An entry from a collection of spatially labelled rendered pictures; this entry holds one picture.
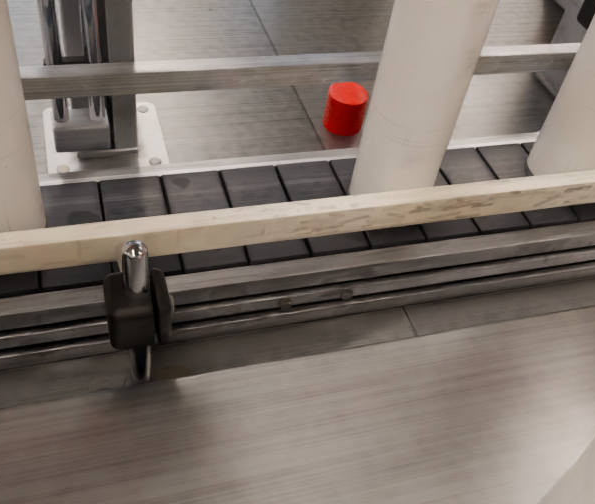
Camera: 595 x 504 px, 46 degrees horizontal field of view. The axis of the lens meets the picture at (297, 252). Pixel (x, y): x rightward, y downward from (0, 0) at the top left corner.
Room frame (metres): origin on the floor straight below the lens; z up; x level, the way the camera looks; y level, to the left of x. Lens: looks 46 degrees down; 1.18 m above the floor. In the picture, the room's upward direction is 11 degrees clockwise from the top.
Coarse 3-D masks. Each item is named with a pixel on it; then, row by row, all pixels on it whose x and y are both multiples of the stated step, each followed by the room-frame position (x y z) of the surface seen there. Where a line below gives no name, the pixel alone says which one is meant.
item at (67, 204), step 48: (528, 144) 0.45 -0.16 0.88; (48, 192) 0.30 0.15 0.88; (96, 192) 0.31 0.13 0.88; (144, 192) 0.32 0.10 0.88; (192, 192) 0.33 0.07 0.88; (240, 192) 0.33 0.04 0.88; (288, 192) 0.34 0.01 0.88; (336, 192) 0.35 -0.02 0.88; (288, 240) 0.30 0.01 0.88; (336, 240) 0.31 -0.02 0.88; (384, 240) 0.32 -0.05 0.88; (432, 240) 0.33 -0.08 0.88; (0, 288) 0.22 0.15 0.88; (48, 288) 0.23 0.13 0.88
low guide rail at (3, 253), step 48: (384, 192) 0.32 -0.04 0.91; (432, 192) 0.33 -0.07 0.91; (480, 192) 0.34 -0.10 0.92; (528, 192) 0.35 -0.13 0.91; (576, 192) 0.36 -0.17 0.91; (0, 240) 0.23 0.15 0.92; (48, 240) 0.23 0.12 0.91; (96, 240) 0.24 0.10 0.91; (144, 240) 0.25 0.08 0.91; (192, 240) 0.26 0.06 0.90; (240, 240) 0.27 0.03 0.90
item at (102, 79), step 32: (96, 64) 0.32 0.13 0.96; (128, 64) 0.33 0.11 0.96; (160, 64) 0.33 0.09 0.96; (192, 64) 0.34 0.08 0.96; (224, 64) 0.35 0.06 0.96; (256, 64) 0.35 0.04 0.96; (288, 64) 0.36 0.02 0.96; (320, 64) 0.37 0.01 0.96; (352, 64) 0.37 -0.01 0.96; (480, 64) 0.41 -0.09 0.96; (512, 64) 0.42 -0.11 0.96; (544, 64) 0.43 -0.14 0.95; (32, 96) 0.30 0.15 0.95; (64, 96) 0.31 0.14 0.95
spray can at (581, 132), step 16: (592, 32) 0.41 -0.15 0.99; (592, 48) 0.40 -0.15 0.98; (576, 64) 0.41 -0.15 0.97; (592, 64) 0.40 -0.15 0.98; (576, 80) 0.41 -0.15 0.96; (592, 80) 0.40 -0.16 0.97; (560, 96) 0.41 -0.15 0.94; (576, 96) 0.40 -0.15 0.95; (592, 96) 0.39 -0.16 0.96; (560, 112) 0.41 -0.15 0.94; (576, 112) 0.40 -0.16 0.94; (592, 112) 0.39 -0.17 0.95; (544, 128) 0.41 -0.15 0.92; (560, 128) 0.40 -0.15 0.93; (576, 128) 0.39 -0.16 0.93; (592, 128) 0.39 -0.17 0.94; (544, 144) 0.41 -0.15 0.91; (560, 144) 0.40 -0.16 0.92; (576, 144) 0.39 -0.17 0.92; (592, 144) 0.39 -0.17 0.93; (528, 160) 0.42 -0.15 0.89; (544, 160) 0.40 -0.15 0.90; (560, 160) 0.39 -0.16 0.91; (576, 160) 0.39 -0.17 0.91; (592, 160) 0.39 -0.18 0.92; (528, 176) 0.41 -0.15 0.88
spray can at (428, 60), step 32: (416, 0) 0.33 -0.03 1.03; (448, 0) 0.33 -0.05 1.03; (480, 0) 0.33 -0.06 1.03; (416, 32) 0.33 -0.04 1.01; (448, 32) 0.33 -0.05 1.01; (480, 32) 0.34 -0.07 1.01; (384, 64) 0.34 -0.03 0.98; (416, 64) 0.33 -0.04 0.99; (448, 64) 0.33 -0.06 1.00; (384, 96) 0.34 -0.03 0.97; (416, 96) 0.33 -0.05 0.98; (448, 96) 0.33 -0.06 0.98; (384, 128) 0.33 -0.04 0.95; (416, 128) 0.33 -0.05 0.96; (448, 128) 0.34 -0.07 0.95; (384, 160) 0.33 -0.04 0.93; (416, 160) 0.33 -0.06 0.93; (352, 192) 0.34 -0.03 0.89
